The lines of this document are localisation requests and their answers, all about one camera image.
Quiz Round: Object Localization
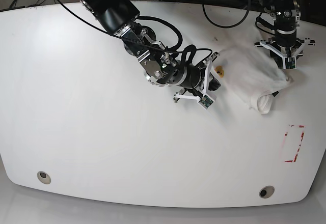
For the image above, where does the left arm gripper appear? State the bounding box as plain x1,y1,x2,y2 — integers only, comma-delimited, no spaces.
254,38,316,69

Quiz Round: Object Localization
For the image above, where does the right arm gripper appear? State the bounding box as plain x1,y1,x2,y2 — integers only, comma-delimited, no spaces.
173,52,221,103

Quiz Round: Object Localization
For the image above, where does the white printed t-shirt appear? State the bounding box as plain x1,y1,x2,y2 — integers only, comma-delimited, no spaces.
213,45,302,116

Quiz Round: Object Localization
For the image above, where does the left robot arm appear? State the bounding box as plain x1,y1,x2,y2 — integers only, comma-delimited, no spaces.
255,0,315,70

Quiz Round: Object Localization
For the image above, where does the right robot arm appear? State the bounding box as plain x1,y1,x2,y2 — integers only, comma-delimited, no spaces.
80,0,221,109

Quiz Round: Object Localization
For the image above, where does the red tape rectangle marking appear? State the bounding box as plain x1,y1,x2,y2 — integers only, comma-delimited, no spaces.
282,125,306,163

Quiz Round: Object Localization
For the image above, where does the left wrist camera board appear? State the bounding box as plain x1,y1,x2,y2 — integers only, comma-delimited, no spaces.
283,57,297,69

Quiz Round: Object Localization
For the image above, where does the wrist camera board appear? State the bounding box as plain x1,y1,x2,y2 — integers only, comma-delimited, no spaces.
283,57,297,69
198,95,215,109

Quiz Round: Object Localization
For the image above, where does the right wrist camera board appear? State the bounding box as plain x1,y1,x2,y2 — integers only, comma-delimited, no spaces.
198,95,215,109

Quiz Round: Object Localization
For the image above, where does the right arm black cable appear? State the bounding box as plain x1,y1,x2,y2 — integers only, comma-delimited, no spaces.
137,15,198,64

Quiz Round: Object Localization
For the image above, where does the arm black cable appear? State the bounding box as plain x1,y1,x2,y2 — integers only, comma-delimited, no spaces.
202,0,276,35
137,15,198,64

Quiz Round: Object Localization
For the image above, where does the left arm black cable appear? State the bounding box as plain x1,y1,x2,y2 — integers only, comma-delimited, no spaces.
202,0,276,35

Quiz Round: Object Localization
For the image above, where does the right table cable grommet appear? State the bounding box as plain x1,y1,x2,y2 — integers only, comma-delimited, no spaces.
259,186,275,199

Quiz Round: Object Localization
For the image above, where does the table cable grommet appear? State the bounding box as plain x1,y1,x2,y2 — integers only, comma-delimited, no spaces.
259,186,275,199
37,171,51,185

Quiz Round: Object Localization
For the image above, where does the left table cable grommet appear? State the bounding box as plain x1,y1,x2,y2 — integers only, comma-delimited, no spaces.
37,171,51,185

